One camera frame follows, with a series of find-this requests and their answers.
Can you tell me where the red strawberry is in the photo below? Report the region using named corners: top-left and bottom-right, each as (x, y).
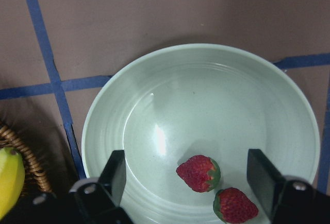
top-left (176, 155), bottom-right (221, 193)
top-left (213, 187), bottom-right (259, 223)

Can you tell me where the wicker fruit basket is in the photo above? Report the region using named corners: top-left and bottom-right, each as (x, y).
top-left (1, 122), bottom-right (53, 197)

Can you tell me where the light green plate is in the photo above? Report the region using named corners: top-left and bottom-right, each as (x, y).
top-left (81, 44), bottom-right (320, 223)

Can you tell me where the yellow banana bunch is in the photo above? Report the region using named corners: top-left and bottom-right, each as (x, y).
top-left (1, 147), bottom-right (25, 219)

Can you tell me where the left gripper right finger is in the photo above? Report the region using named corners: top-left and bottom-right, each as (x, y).
top-left (246, 149), bottom-right (285, 220)

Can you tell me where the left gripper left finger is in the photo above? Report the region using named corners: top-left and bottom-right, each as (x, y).
top-left (98, 150), bottom-right (126, 206)

